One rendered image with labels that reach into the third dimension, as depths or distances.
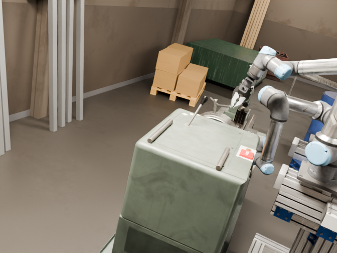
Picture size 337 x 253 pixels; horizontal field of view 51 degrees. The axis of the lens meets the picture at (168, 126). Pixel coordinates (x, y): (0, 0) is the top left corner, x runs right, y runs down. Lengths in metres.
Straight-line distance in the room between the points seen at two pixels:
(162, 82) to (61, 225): 3.56
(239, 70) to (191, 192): 5.91
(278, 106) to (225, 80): 5.34
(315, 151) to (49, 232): 1.96
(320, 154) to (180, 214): 0.67
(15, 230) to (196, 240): 1.63
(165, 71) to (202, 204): 4.51
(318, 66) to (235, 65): 5.47
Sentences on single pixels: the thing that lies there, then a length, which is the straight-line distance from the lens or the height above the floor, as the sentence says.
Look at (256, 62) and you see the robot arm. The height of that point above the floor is 1.60.
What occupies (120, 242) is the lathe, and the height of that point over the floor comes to 0.72.
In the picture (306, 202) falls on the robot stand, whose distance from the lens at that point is 1.97.
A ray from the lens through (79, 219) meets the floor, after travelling 3.00.
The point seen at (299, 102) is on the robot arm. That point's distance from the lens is 2.30.
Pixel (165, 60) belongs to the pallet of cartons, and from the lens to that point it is 5.83.
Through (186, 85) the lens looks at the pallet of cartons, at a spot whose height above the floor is 0.31.
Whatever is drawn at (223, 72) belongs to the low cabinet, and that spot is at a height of 0.31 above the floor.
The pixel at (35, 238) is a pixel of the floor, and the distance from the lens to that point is 2.84.
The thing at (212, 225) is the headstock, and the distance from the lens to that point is 1.55.
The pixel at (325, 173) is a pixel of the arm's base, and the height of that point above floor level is 1.21.
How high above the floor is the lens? 1.92
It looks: 23 degrees down
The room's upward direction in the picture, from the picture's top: 14 degrees clockwise
